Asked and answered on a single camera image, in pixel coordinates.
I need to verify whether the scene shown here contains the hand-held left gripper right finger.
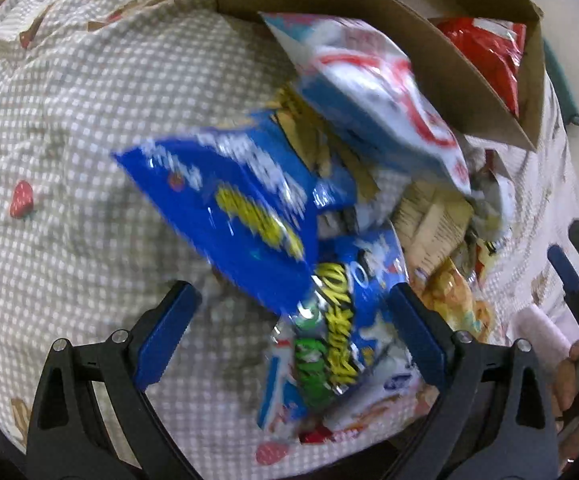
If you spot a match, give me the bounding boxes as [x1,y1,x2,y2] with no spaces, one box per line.
[387,282,560,480]

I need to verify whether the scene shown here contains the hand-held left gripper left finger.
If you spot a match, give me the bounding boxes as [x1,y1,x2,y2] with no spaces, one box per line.
[26,280,203,480]

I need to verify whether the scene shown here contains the yellow orange snack bag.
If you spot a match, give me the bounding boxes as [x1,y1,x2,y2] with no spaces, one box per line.
[414,255,495,346]

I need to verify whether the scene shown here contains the blue green-print snack bag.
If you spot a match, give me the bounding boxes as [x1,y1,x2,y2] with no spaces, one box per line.
[257,225,433,433]

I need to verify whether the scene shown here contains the beige snack packet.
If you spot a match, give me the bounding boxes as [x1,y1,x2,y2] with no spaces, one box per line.
[389,180,475,276]

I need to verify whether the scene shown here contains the blue yellow snack bag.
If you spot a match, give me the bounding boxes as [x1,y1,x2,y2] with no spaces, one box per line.
[112,110,360,313]

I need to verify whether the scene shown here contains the red snack bag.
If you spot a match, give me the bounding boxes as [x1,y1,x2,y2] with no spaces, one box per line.
[429,16,527,120]

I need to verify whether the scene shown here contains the yellow brown snack packet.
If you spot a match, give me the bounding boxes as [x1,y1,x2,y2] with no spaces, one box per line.
[268,85,380,201]

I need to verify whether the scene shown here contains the white red-ringed snack bag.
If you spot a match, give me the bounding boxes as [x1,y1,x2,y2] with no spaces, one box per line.
[260,11,473,193]

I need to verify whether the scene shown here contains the brown cardboard box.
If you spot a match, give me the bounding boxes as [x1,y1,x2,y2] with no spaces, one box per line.
[213,0,545,152]

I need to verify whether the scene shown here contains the person's right hand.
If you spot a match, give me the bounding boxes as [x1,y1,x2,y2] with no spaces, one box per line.
[552,339,579,427]

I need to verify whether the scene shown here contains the pale pink roll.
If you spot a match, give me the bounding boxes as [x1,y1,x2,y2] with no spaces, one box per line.
[515,304,573,361]

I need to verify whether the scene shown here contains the white crumpled snack packet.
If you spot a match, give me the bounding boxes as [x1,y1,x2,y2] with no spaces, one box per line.
[464,150,516,261]

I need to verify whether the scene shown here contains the checked printed blanket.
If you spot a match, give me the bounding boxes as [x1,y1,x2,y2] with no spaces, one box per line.
[0,0,579,480]

